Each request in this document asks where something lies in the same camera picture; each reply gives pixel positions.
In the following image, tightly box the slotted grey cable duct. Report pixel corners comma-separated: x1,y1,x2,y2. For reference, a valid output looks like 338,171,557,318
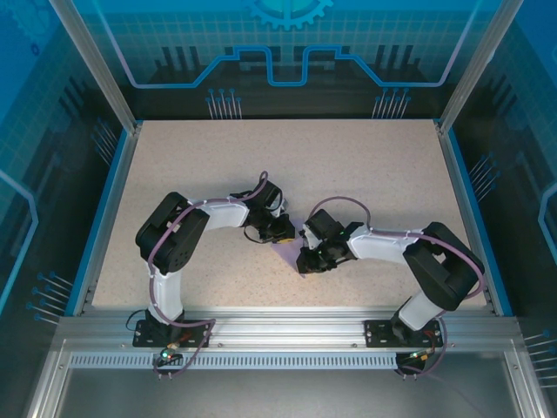
68,353,399,371

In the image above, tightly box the aluminium cross beam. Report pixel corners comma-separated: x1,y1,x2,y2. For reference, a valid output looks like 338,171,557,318
56,306,520,354

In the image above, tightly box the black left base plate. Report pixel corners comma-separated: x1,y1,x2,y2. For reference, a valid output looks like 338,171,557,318
132,319,215,349

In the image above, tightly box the lilac paper sheet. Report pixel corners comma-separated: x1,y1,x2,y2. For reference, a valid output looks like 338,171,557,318
269,230,308,279

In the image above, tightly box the aluminium frame post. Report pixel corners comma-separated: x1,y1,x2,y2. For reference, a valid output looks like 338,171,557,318
437,0,513,134
46,0,143,134

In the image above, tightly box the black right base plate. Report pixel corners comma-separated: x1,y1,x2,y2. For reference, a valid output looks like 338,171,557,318
364,319,441,349

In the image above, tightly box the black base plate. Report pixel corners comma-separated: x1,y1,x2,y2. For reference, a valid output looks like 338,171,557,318
132,319,215,349
364,319,441,349

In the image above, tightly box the aluminium lower frame rail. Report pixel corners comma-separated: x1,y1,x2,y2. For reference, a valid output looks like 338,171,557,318
507,347,550,418
24,343,73,418

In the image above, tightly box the aluminium side rail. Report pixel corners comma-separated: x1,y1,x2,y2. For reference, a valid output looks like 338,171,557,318
434,121,500,315
71,124,143,317

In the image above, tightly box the cable connector with green light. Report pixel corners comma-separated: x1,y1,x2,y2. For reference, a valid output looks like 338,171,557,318
407,347,439,363
157,342,183,365

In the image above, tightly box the blue table edge strip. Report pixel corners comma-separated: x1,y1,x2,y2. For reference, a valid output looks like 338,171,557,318
64,130,131,317
446,129,514,317

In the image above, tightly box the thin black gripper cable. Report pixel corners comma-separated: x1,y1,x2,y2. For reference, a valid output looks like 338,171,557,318
242,224,265,246

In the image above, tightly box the thin black base cable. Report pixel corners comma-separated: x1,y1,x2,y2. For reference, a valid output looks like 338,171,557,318
125,307,147,333

